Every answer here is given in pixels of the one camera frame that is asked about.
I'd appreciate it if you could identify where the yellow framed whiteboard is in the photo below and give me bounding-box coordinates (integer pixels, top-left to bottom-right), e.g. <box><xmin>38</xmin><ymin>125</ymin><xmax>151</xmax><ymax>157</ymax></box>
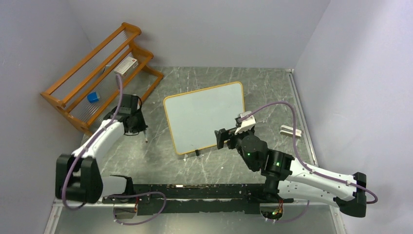
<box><xmin>163</xmin><ymin>81</ymin><xmax>245</xmax><ymax>155</ymax></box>

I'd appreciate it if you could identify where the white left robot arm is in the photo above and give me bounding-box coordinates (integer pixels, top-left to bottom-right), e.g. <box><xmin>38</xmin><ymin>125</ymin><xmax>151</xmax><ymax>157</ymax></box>
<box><xmin>55</xmin><ymin>94</ymin><xmax>148</xmax><ymax>205</ymax></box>

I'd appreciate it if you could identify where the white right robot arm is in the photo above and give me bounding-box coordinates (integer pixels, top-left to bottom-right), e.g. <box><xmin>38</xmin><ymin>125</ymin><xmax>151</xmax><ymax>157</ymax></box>
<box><xmin>214</xmin><ymin>129</ymin><xmax>367</xmax><ymax>217</ymax></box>

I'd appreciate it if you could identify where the white whiteboard eraser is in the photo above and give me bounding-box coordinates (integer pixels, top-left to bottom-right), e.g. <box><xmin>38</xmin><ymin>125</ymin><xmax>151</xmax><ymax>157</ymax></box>
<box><xmin>280</xmin><ymin>125</ymin><xmax>302</xmax><ymax>138</ymax></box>

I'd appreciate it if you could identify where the blue cube block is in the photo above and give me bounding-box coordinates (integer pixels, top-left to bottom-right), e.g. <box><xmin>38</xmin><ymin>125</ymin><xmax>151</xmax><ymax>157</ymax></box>
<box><xmin>86</xmin><ymin>92</ymin><xmax>100</xmax><ymax>103</ymax></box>

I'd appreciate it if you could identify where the grey cardboard box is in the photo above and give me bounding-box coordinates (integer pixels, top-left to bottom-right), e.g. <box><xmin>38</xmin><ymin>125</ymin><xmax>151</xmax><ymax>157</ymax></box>
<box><xmin>113</xmin><ymin>56</ymin><xmax>138</xmax><ymax>77</ymax></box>

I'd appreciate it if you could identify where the orange wooden rack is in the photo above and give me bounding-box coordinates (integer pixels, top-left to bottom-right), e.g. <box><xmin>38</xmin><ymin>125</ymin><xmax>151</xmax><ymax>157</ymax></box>
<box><xmin>40</xmin><ymin>22</ymin><xmax>164</xmax><ymax>136</ymax></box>

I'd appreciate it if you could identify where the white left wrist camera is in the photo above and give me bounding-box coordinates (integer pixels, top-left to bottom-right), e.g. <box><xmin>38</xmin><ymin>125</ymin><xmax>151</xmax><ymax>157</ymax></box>
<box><xmin>118</xmin><ymin>94</ymin><xmax>140</xmax><ymax>115</ymax></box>

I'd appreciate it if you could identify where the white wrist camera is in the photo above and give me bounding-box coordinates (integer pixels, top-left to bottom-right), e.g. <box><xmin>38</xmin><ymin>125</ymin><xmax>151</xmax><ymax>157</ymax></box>
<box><xmin>235</xmin><ymin>111</ymin><xmax>256</xmax><ymax>135</ymax></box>
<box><xmin>118</xmin><ymin>94</ymin><xmax>140</xmax><ymax>115</ymax></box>

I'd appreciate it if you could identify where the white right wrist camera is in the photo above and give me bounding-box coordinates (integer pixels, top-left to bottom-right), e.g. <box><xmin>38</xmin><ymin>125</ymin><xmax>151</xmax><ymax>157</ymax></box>
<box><xmin>235</xmin><ymin>111</ymin><xmax>256</xmax><ymax>135</ymax></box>

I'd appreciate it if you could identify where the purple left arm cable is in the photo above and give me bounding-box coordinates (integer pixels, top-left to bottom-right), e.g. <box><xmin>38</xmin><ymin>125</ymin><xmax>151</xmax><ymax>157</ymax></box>
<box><xmin>61</xmin><ymin>74</ymin><xmax>124</xmax><ymax>211</ymax></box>

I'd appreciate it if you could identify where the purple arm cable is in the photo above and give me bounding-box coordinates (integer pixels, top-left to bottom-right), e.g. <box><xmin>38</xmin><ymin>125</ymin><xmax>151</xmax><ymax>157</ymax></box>
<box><xmin>238</xmin><ymin>101</ymin><xmax>378</xmax><ymax>205</ymax></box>
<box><xmin>61</xmin><ymin>74</ymin><xmax>124</xmax><ymax>211</ymax></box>

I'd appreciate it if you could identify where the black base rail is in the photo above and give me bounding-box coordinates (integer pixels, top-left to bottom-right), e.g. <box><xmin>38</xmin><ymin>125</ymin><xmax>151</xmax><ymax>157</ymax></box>
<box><xmin>102</xmin><ymin>184</ymin><xmax>279</xmax><ymax>215</ymax></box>

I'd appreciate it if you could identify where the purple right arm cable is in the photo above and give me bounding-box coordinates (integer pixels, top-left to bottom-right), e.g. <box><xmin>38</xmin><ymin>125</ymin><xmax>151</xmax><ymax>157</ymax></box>
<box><xmin>238</xmin><ymin>101</ymin><xmax>378</xmax><ymax>205</ymax></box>

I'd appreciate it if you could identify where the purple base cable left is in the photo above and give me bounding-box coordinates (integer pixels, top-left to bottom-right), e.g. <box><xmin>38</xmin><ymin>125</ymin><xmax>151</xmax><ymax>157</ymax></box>
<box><xmin>110</xmin><ymin>192</ymin><xmax>168</xmax><ymax>226</ymax></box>

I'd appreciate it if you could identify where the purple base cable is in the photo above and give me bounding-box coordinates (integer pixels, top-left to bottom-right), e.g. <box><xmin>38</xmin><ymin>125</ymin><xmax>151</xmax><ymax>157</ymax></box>
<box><xmin>110</xmin><ymin>192</ymin><xmax>168</xmax><ymax>226</ymax></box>
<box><xmin>264</xmin><ymin>200</ymin><xmax>311</xmax><ymax>224</ymax></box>

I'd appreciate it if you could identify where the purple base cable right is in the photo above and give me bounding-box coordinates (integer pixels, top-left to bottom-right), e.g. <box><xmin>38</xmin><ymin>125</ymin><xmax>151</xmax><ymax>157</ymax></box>
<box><xmin>264</xmin><ymin>200</ymin><xmax>311</xmax><ymax>224</ymax></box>

